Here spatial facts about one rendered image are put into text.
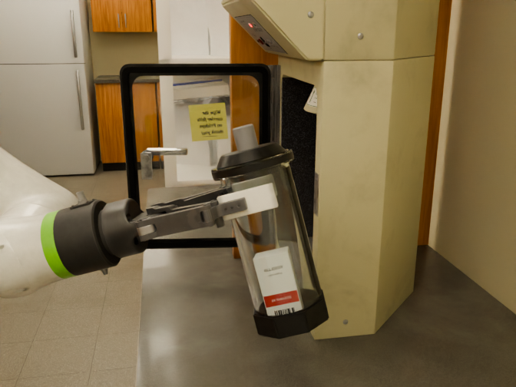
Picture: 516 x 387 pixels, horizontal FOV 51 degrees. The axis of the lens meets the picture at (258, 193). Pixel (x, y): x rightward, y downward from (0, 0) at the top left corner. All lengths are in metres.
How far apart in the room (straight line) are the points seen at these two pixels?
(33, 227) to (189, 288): 0.48
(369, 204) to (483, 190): 0.41
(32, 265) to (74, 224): 0.08
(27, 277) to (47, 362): 2.01
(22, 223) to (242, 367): 0.40
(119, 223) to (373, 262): 0.44
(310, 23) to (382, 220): 0.34
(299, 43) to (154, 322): 0.56
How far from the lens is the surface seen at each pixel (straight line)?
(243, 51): 1.18
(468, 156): 1.30
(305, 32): 0.82
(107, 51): 6.38
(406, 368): 0.93
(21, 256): 0.75
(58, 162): 5.91
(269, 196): 0.65
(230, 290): 1.13
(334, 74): 0.83
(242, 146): 0.69
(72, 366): 2.69
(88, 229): 0.71
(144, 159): 1.14
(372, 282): 0.95
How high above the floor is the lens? 1.45
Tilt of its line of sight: 17 degrees down
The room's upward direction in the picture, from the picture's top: straight up
